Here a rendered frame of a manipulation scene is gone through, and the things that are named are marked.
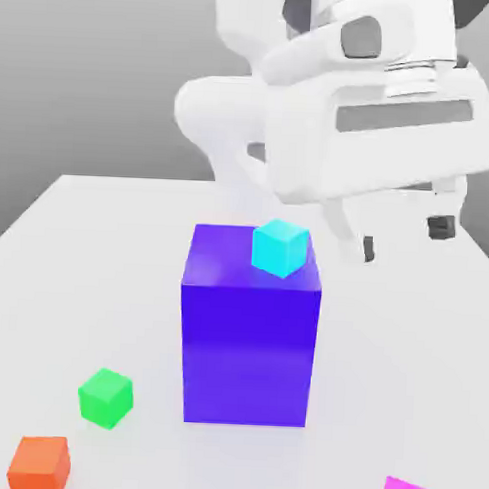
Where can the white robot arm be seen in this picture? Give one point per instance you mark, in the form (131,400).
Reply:
(226,107)

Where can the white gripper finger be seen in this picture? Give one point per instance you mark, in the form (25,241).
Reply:
(345,229)
(443,227)

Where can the small green cube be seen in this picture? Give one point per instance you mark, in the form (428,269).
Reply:
(105,398)

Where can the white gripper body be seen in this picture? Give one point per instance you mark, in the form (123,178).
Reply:
(304,151)

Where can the large purple box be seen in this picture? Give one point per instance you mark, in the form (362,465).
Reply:
(248,348)

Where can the small cyan cube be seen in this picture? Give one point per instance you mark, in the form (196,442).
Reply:
(278,250)

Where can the small orange cube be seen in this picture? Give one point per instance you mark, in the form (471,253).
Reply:
(38,463)

